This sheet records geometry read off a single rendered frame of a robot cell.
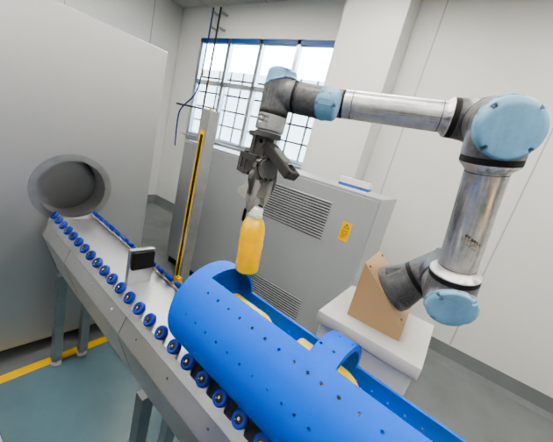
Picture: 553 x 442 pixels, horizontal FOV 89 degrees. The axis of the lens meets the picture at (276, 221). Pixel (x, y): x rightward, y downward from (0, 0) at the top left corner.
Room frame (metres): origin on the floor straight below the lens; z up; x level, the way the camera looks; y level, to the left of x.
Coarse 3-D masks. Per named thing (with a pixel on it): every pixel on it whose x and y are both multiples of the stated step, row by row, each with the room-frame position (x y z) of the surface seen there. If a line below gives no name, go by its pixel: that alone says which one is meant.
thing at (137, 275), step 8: (136, 248) 1.06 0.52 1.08; (144, 248) 1.08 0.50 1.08; (152, 248) 1.10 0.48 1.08; (128, 256) 1.03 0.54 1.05; (136, 256) 1.03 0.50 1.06; (144, 256) 1.05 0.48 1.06; (152, 256) 1.08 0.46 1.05; (128, 264) 1.03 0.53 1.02; (136, 264) 1.03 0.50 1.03; (144, 264) 1.06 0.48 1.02; (152, 264) 1.09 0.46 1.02; (128, 272) 1.03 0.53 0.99; (136, 272) 1.05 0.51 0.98; (144, 272) 1.08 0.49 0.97; (128, 280) 1.03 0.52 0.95; (136, 280) 1.05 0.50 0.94; (144, 280) 1.08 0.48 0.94
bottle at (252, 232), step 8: (248, 216) 0.74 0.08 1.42; (248, 224) 0.73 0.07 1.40; (256, 224) 0.73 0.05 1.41; (240, 232) 0.75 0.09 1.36; (248, 232) 0.73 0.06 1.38; (256, 232) 0.73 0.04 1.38; (264, 232) 0.75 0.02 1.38; (240, 240) 0.74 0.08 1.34; (248, 240) 0.73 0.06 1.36; (256, 240) 0.73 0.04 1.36; (240, 248) 0.74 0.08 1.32; (248, 248) 0.73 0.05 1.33; (256, 248) 0.74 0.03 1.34; (240, 256) 0.74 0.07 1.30; (248, 256) 0.73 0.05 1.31; (256, 256) 0.74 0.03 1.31; (240, 264) 0.74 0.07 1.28; (248, 264) 0.73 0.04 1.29; (256, 264) 0.75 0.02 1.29; (240, 272) 0.74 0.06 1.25; (248, 272) 0.74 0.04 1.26; (256, 272) 0.76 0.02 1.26
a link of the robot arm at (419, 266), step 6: (432, 252) 0.84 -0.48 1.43; (438, 252) 0.82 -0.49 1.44; (420, 258) 0.84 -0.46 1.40; (426, 258) 0.83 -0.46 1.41; (432, 258) 0.81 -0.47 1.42; (438, 258) 0.80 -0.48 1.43; (414, 264) 0.84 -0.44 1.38; (420, 264) 0.82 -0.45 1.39; (426, 264) 0.80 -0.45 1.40; (414, 270) 0.82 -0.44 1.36; (420, 270) 0.81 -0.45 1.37; (426, 270) 0.77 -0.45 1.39; (414, 276) 0.81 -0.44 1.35; (420, 276) 0.79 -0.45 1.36
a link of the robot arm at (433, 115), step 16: (352, 96) 0.81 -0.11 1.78; (368, 96) 0.80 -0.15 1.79; (384, 96) 0.80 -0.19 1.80; (400, 96) 0.79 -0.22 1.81; (352, 112) 0.81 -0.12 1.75; (368, 112) 0.80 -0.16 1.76; (384, 112) 0.79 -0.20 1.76; (400, 112) 0.78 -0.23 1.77; (416, 112) 0.77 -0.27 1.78; (432, 112) 0.76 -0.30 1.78; (448, 112) 0.74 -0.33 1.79; (464, 112) 0.73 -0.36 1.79; (416, 128) 0.79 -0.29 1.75; (432, 128) 0.77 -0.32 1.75; (448, 128) 0.74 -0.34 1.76
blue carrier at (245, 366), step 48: (192, 288) 0.71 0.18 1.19; (240, 288) 0.92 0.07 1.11; (192, 336) 0.63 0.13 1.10; (240, 336) 0.58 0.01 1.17; (288, 336) 0.56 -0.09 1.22; (336, 336) 0.59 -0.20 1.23; (240, 384) 0.52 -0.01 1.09; (288, 384) 0.48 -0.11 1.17; (336, 384) 0.47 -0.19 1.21; (384, 384) 0.61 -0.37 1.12; (288, 432) 0.44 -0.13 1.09; (336, 432) 0.41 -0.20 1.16; (384, 432) 0.40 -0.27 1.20; (432, 432) 0.54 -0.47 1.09
